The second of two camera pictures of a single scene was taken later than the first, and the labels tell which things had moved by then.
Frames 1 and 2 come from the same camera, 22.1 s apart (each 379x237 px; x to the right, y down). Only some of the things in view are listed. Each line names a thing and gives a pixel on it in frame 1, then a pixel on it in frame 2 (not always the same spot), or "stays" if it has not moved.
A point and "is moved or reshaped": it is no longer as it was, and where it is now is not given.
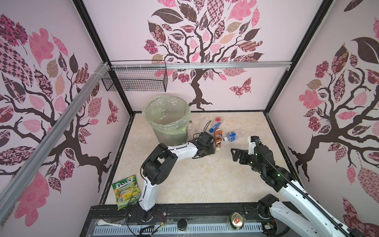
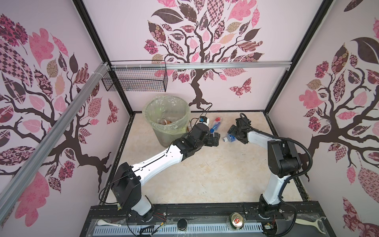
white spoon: x=103 y=222 stays
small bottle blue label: x=232 y=137 stays
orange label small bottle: x=218 y=138 is moved or reshaped
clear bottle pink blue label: x=217 y=124 stays
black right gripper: x=244 y=153 to x=234 y=131
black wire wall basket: x=136 y=75 stays
